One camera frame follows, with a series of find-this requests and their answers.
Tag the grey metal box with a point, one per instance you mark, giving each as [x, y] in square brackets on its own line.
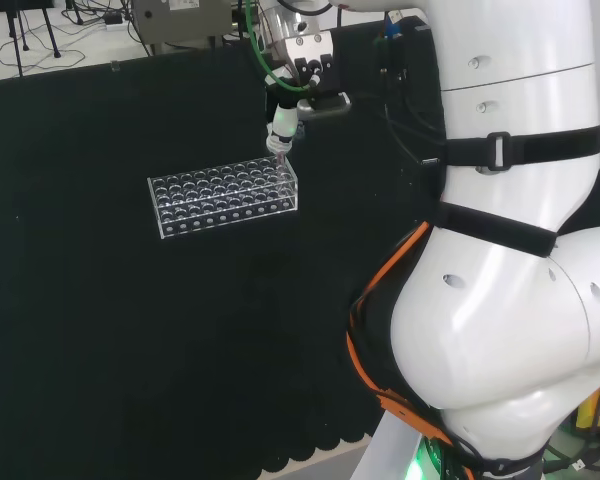
[180, 20]

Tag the black bench cloth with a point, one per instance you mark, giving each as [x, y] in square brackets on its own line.
[130, 325]

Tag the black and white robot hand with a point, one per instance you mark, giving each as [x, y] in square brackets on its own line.
[310, 55]

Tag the yellow stop button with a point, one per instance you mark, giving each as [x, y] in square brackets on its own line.
[592, 410]

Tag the black tripod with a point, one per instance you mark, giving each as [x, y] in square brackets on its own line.
[17, 35]

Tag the clear glass test tube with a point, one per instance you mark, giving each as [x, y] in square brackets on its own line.
[281, 159]

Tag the clear acrylic test tube rack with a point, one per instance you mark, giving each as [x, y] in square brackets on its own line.
[220, 200]

